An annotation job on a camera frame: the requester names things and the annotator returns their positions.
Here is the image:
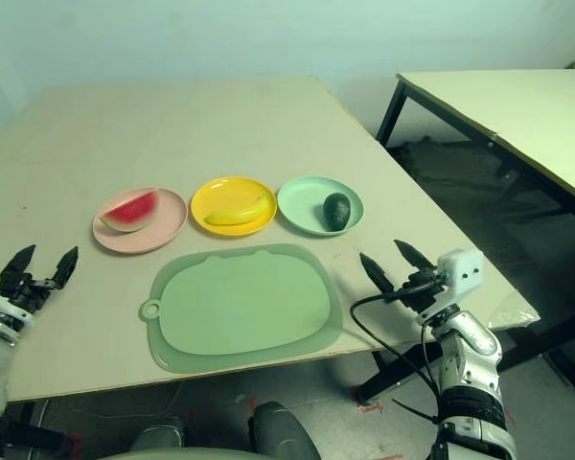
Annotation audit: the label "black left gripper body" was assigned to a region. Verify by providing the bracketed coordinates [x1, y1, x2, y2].
[0, 272, 61, 317]

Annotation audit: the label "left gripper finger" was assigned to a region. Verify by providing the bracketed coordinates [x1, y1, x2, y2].
[0, 243, 37, 284]
[52, 245, 81, 290]

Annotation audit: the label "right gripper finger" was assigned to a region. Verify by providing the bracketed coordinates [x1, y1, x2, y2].
[394, 239, 437, 277]
[358, 252, 395, 294]

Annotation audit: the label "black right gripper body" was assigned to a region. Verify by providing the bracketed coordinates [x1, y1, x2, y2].
[382, 267, 454, 315]

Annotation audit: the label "dark green avocado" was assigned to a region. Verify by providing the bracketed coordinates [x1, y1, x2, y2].
[322, 192, 352, 232]

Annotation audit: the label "watermelon slice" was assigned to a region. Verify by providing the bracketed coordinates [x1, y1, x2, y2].
[99, 189, 160, 235]

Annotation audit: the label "yellow banana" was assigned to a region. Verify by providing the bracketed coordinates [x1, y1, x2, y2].
[203, 191, 276, 226]

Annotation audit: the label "black table foot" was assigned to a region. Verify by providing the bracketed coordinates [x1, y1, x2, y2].
[4, 402, 78, 451]
[358, 349, 442, 402]

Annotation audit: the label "clear plastic sheet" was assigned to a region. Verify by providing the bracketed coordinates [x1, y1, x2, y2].
[488, 291, 541, 332]

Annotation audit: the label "mint green plate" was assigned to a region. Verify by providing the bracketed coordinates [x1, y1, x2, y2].
[276, 175, 365, 239]

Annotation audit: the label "pink plate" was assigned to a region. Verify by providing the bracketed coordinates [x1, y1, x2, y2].
[92, 186, 189, 255]

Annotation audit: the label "black zip tie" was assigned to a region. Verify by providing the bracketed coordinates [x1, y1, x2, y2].
[392, 400, 442, 426]

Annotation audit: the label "green cutting board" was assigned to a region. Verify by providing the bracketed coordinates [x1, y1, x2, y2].
[139, 242, 345, 374]

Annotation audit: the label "yellow plate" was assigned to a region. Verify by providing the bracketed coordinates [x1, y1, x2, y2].
[190, 176, 278, 238]

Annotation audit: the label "side table with black legs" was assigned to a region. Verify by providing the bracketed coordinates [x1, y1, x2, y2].
[376, 69, 575, 402]

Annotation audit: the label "grey robot right leg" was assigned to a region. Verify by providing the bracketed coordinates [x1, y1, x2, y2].
[248, 402, 320, 460]

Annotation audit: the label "grey robot leg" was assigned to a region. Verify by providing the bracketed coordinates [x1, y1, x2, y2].
[248, 402, 320, 460]
[128, 415, 188, 454]

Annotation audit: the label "grey robot left leg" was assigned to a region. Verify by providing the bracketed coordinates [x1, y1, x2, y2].
[128, 415, 188, 454]

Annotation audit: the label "grey robot torso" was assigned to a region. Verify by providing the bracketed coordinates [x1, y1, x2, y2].
[100, 445, 250, 460]

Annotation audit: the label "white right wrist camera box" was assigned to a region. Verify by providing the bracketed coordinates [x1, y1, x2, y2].
[414, 248, 486, 322]

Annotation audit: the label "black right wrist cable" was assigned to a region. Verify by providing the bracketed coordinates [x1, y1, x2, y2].
[350, 282, 449, 399]

